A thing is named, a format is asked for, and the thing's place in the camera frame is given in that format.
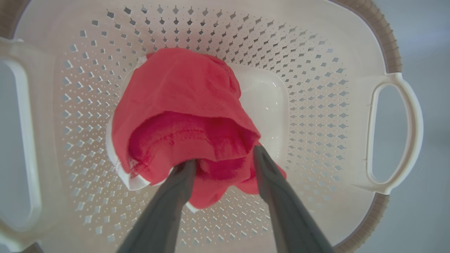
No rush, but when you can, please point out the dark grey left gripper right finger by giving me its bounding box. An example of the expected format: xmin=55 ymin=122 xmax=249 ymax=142
xmin=253 ymin=145 xmax=334 ymax=253

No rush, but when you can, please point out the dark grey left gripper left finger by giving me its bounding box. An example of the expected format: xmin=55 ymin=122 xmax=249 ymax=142
xmin=117 ymin=160 xmax=197 ymax=253

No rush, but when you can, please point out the red garment with white trim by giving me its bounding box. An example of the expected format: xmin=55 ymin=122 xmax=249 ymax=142
xmin=105 ymin=47 xmax=287 ymax=213

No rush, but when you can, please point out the cream perforated plastic laundry basket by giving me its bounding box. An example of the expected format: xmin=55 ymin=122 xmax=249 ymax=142
xmin=0 ymin=0 xmax=424 ymax=253

